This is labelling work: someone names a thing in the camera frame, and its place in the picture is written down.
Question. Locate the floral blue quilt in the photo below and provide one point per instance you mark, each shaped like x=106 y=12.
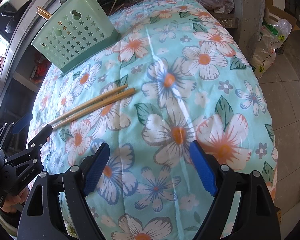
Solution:
x=192 y=82

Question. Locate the bamboo chopstick five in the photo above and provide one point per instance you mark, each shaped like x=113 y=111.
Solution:
x=44 y=11

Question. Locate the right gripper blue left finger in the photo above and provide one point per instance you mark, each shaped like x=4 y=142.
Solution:
x=93 y=167

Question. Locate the green plastic utensil holder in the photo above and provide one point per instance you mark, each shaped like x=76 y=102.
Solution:
x=78 y=30

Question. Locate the bamboo chopstick six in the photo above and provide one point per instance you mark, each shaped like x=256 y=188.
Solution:
x=43 y=15

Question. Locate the rice sack bag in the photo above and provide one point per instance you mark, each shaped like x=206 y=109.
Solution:
x=272 y=36

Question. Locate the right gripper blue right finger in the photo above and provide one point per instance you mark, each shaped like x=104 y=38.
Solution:
x=206 y=166

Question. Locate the bamboo chopstick one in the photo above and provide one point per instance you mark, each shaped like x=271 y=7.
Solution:
x=88 y=103

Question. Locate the person left hand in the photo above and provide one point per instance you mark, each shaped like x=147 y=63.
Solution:
x=12 y=201

